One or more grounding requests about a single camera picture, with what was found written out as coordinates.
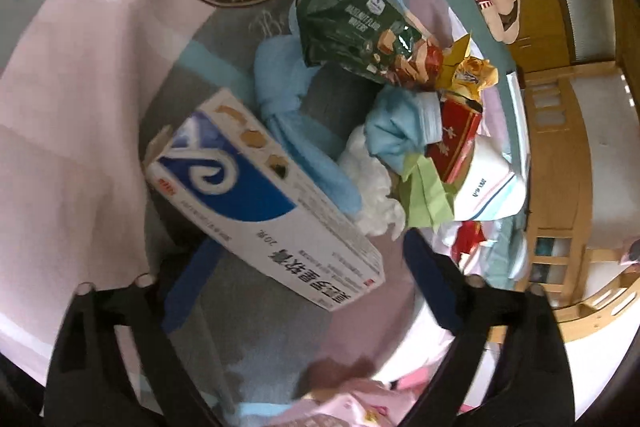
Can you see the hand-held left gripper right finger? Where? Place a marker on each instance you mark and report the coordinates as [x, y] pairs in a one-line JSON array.
[[427, 282]]

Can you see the white crumpled tissue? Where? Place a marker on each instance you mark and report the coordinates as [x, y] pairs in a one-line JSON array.
[[370, 177]]

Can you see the yellow crumpled wrapper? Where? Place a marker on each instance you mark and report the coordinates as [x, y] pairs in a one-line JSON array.
[[470, 72]]

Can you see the green bed sheet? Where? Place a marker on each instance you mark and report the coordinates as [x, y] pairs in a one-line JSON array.
[[450, 7]]

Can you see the green snack bag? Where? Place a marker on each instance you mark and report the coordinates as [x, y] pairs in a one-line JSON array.
[[340, 22]]

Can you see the white and blue medicine box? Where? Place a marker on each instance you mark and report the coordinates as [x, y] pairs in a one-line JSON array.
[[240, 187]]

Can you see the light blue cloth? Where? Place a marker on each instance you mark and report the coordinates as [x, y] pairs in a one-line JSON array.
[[285, 72]]

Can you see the pink grey striped blanket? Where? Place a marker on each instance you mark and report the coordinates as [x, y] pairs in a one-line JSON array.
[[75, 107]]

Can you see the wooden bed frame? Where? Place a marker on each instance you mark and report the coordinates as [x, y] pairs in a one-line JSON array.
[[560, 167]]

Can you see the green paper scrap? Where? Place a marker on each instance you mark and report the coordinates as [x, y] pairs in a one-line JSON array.
[[425, 192]]

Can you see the blue face mask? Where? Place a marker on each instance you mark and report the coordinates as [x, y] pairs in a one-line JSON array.
[[395, 127]]

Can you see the pink printed plastic bag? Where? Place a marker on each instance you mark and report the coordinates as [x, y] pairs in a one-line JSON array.
[[350, 407]]

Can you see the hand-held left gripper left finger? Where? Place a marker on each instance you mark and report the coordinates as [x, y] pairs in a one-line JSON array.
[[195, 287]]

